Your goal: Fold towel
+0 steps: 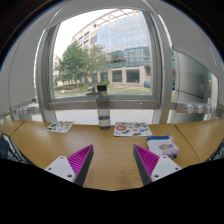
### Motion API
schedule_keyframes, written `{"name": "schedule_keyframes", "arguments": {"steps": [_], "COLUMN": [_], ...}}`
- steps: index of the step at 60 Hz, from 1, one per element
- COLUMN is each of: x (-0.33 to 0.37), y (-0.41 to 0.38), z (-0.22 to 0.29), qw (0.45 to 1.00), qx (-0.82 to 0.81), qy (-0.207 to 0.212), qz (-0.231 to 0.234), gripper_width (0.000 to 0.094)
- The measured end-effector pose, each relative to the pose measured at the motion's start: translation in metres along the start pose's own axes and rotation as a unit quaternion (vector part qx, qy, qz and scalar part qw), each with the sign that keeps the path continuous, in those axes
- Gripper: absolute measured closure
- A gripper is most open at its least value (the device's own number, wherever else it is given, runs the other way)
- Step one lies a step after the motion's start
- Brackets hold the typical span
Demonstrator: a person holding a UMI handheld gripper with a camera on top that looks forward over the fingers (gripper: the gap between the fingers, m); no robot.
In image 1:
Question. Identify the grey window frame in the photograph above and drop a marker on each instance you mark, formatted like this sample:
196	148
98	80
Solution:
83	102

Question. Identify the white cartoon print towel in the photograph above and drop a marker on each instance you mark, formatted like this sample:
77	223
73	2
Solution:
163	146

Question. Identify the small colourful sticker sheet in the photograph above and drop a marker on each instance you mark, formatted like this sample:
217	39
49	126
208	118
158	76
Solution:
60	126

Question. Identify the green tree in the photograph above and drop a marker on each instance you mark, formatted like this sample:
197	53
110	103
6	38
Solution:
75	63

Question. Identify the large colourful sticker sheet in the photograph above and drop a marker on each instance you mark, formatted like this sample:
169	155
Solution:
132	129

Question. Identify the glass fronted building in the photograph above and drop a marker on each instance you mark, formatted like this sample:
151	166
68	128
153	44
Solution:
126	43

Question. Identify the clear grey drink bottle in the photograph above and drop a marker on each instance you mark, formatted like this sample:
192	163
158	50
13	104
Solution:
103	110

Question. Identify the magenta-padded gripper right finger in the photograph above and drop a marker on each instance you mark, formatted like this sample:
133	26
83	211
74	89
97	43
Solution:
163	166

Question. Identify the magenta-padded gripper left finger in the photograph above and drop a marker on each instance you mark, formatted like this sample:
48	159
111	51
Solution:
61	166

